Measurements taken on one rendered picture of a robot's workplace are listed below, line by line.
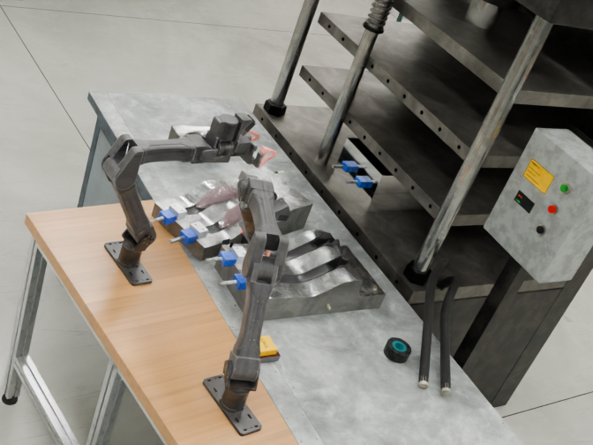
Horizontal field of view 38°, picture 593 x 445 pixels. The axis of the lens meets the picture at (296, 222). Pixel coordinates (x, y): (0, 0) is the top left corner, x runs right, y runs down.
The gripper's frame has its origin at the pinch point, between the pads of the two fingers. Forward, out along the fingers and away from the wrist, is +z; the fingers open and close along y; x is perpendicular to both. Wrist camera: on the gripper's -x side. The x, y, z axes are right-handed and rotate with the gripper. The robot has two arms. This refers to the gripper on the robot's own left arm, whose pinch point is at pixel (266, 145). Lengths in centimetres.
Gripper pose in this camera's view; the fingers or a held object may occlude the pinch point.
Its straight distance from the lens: 262.4
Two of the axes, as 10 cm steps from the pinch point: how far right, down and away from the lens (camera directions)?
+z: 7.6, -1.0, 6.5
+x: -3.3, 8.0, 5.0
